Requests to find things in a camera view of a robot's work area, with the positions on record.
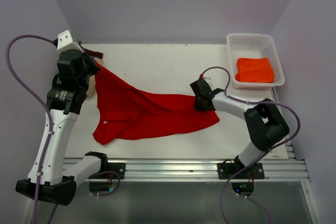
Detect aluminium mounting rail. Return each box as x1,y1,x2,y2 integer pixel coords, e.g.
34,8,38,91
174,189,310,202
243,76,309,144
62,158,310,183

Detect folded orange t shirt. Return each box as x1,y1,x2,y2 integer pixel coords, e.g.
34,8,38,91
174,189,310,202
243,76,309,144
235,58,275,83

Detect red t shirt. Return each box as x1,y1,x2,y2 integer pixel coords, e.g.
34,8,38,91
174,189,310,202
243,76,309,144
92,67,220,145

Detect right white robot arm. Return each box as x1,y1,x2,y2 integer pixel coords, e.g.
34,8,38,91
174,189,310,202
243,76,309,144
190,78,290,178

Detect folded maroon t shirt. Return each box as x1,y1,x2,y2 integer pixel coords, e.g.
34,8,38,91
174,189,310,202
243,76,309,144
80,47,103,60

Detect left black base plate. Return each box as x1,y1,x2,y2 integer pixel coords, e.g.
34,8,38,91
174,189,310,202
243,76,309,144
108,162,126,179

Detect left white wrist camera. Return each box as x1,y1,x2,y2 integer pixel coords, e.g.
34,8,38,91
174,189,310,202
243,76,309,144
56,30,80,53

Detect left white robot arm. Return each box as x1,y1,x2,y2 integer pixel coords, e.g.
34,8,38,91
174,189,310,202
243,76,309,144
15,49,109,206

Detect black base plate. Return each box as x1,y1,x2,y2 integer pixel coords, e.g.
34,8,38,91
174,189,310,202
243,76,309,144
217,159,265,179
108,162,126,179

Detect white plastic basket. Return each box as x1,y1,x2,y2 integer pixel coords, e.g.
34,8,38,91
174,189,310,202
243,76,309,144
226,33,285,90

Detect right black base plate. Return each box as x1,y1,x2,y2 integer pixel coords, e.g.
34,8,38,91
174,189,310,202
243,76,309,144
217,159,265,179

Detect folded beige t shirt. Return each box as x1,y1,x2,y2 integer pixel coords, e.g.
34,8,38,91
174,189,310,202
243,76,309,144
86,58,103,97

